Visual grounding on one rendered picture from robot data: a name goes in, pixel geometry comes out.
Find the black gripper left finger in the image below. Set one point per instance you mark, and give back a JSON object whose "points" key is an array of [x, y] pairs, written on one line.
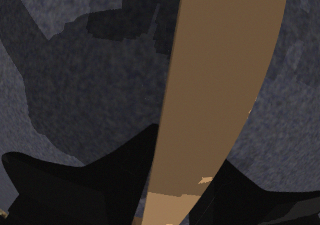
{"points": [[105, 192]]}

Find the long wooden rail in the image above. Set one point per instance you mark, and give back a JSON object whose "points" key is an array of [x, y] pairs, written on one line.
{"points": [[219, 58]]}

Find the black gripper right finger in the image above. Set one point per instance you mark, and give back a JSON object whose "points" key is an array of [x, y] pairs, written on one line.
{"points": [[233, 199]]}

